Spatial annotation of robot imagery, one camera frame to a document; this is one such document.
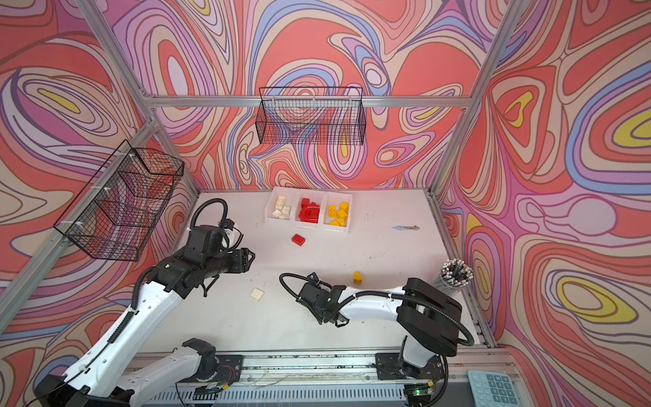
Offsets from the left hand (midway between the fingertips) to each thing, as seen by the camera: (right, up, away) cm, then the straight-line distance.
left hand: (249, 255), depth 76 cm
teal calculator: (+70, -36, -7) cm, 79 cm away
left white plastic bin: (+8, +19, +32) cm, 38 cm away
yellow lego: (+31, +16, +34) cm, 49 cm away
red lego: (+12, +2, +26) cm, 29 cm away
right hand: (+25, -21, +9) cm, 34 cm away
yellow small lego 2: (+35, -11, +16) cm, 40 cm away
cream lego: (+5, +14, +35) cm, 38 cm away
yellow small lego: (+26, +9, +29) cm, 40 cm away
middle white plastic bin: (+19, +20, +36) cm, 46 cm away
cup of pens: (+63, -6, -1) cm, 63 cm away
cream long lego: (+2, +18, +38) cm, 42 cm away
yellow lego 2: (+26, +14, +34) cm, 45 cm away
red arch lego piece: (+16, +13, +31) cm, 37 cm away
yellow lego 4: (+28, +9, +29) cm, 41 cm away
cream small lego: (+1, +13, +35) cm, 38 cm away
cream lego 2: (-1, -16, +13) cm, 20 cm away
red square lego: (+14, +18, +36) cm, 43 cm away
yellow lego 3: (+30, +13, +32) cm, 46 cm away
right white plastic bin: (+28, +20, +35) cm, 49 cm away
